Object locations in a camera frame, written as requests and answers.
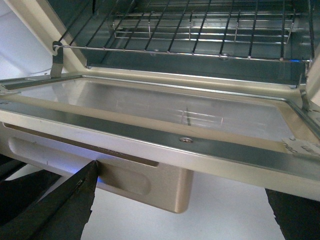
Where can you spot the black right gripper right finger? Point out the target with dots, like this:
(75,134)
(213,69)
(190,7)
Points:
(297,217)

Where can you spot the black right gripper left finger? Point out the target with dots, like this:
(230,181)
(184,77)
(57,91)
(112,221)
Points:
(28,212)

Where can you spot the glass oven door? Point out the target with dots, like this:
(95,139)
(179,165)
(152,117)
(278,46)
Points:
(258,140)

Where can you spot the silver oven door handle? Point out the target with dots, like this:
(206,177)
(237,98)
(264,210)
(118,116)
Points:
(150,182)

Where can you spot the cream toaster oven body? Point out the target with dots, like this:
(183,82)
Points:
(47,20)

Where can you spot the wire oven rack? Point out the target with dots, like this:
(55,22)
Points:
(257,30)

